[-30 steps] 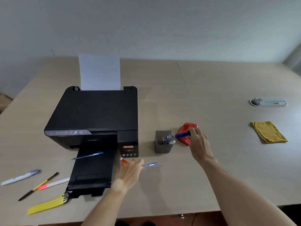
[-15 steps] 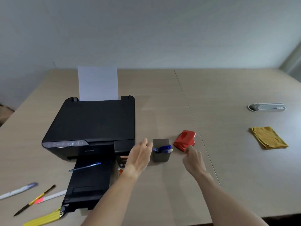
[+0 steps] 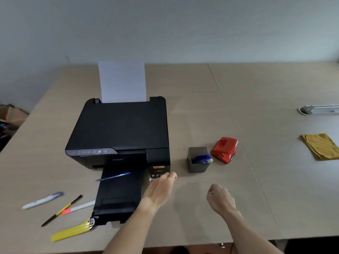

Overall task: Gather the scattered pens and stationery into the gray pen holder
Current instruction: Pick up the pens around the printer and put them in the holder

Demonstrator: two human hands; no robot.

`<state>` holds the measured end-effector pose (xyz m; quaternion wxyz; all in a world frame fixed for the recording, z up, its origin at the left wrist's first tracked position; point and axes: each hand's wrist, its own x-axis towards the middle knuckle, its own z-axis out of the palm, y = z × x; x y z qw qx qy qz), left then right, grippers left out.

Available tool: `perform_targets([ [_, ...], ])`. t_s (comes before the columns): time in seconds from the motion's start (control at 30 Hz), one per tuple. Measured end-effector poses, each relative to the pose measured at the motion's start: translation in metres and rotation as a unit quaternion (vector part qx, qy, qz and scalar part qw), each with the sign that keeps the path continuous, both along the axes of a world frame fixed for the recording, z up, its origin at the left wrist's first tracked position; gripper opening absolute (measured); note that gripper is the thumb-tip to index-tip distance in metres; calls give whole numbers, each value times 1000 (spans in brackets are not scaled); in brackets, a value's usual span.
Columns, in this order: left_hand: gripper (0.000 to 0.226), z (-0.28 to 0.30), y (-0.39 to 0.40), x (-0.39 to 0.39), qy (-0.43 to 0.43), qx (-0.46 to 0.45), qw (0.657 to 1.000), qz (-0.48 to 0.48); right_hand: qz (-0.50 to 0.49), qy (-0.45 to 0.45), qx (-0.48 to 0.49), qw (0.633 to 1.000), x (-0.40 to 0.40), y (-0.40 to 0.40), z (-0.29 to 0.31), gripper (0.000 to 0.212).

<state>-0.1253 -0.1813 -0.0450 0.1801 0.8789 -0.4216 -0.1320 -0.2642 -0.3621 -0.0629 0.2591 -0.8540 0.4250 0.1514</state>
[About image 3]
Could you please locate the person's left hand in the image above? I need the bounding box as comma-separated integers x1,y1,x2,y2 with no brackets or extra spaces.
139,171,178,210

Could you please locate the person's right hand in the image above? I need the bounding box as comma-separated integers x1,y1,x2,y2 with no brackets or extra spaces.
206,183,238,218

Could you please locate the grey square pen holder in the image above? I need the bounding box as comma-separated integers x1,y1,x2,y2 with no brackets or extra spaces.
187,146,212,173

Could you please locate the red hole punch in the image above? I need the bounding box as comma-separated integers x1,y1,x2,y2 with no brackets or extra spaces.
210,137,239,165

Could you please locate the white pink highlighter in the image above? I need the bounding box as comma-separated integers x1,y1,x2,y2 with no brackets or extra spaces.
61,200,96,216

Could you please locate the yellow and black utility knife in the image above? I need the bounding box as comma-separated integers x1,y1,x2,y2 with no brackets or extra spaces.
50,218,96,243

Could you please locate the black yellow pencil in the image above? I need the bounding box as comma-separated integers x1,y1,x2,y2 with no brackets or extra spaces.
41,194,84,227

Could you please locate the white marker purple cap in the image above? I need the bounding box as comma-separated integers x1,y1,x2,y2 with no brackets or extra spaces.
22,192,65,210

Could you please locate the person's right forearm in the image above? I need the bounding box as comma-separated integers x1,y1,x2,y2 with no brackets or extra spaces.
224,211,284,254

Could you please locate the person's left forearm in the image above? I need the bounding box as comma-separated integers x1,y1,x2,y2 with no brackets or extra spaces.
102,203,160,254

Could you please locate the light wooden table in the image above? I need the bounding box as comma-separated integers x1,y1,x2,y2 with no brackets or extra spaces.
0,62,339,254

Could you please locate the black inkjet printer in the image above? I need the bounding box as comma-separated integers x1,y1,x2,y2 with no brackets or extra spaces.
65,96,171,227

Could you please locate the white paper sheet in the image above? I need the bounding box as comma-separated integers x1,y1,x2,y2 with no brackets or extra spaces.
98,61,147,103

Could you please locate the yellow cloth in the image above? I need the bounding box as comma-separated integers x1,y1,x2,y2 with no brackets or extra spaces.
301,133,339,161

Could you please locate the brown paper bag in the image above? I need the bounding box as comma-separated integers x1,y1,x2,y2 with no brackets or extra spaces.
0,104,29,128

